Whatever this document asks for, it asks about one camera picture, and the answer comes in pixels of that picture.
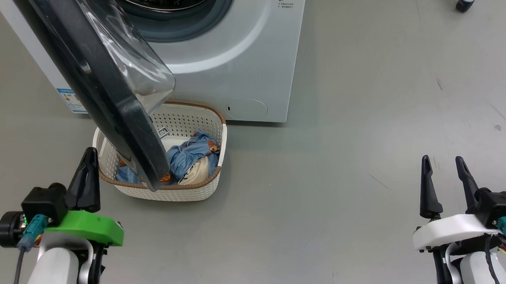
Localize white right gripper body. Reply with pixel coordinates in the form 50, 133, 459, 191
412, 212, 500, 255

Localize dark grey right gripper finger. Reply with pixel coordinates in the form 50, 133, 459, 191
453, 156, 481, 214
419, 155, 446, 220

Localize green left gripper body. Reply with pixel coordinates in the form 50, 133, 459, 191
44, 209, 125, 247

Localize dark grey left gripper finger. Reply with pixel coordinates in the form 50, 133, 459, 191
64, 147, 93, 211
83, 147, 104, 213

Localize blue printed elastic-waist pants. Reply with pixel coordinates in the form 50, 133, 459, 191
116, 159, 172, 186

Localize blue printed garment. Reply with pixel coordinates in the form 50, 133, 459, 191
165, 129, 223, 188

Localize black washing machine door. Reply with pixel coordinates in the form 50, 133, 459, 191
0, 0, 179, 193

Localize white front-load washing machine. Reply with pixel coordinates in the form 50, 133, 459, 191
0, 0, 307, 124

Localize blue energy label sticker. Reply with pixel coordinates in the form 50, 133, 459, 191
56, 88, 89, 114

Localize cream perforated laundry basket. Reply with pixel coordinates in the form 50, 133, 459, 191
90, 97, 229, 204

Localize round filter cover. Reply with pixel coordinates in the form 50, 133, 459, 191
225, 98, 269, 121

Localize warning text sticker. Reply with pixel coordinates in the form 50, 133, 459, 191
277, 0, 297, 15

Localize left teal connector cable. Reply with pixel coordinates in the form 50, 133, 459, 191
13, 214, 49, 284

